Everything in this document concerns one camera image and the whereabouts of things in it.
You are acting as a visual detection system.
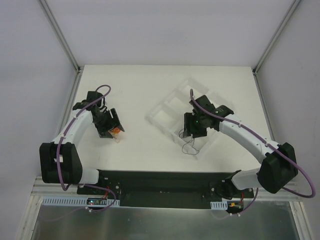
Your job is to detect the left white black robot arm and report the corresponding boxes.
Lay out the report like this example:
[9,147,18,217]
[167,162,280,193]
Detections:
[39,90,125,195]

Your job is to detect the right white cable duct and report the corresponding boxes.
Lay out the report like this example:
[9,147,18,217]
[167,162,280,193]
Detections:
[210,200,228,211]

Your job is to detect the thin black wire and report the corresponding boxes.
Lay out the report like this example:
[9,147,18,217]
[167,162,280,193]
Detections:
[178,132,200,156]

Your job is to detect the aluminium frame post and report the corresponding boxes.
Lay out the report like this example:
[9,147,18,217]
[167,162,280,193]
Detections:
[37,0,82,73]
[252,0,303,76]

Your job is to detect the left aluminium frame post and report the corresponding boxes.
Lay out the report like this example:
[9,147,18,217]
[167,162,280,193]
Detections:
[37,0,82,73]

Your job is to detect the left white cable duct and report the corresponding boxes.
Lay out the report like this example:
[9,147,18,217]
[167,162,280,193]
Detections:
[42,196,120,208]

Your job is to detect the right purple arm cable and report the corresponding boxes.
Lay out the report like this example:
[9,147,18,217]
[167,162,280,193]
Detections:
[188,88,316,220]

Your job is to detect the clear plastic compartment tray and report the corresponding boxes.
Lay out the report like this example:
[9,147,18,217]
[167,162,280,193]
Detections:
[145,77,238,161]

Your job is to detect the white cable duct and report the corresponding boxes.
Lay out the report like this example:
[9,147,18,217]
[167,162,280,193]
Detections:
[42,196,120,208]
[210,200,228,211]

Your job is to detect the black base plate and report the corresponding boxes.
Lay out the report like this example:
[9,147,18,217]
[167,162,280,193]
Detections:
[76,168,258,209]

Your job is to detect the right aluminium frame post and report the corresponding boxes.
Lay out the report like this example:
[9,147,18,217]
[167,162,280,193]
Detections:
[252,0,303,76]

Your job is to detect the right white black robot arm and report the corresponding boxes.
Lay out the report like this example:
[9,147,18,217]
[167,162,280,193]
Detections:
[182,95,298,199]

